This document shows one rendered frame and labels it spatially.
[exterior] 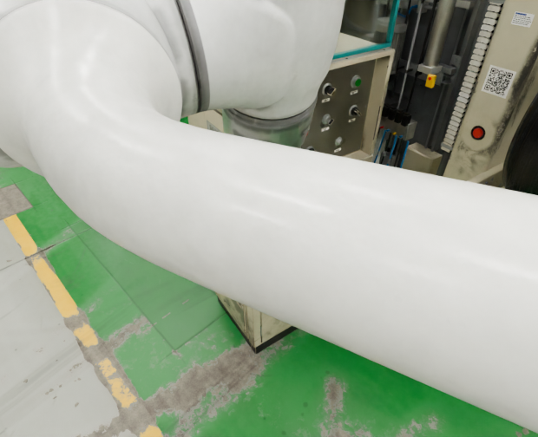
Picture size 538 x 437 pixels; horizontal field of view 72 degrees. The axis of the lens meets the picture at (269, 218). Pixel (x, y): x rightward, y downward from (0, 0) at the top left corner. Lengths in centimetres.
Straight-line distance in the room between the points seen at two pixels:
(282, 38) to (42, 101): 15
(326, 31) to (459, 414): 174
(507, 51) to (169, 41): 112
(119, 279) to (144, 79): 209
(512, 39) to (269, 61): 105
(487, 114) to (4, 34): 125
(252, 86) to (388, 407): 164
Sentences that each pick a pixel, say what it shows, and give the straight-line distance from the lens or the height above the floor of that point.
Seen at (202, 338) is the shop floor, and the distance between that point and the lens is 192.
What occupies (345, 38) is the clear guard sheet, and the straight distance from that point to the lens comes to 118.
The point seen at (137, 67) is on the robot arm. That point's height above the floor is 154.
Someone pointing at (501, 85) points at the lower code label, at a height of 121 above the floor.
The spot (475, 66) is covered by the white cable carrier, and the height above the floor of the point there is 124.
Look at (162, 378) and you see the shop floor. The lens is 185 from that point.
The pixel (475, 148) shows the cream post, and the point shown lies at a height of 101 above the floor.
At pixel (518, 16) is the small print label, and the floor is 139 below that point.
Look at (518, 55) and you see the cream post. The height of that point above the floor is 130.
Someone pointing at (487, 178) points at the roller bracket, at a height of 95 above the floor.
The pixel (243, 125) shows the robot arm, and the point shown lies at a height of 145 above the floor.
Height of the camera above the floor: 160
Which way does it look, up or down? 40 degrees down
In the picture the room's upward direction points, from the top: straight up
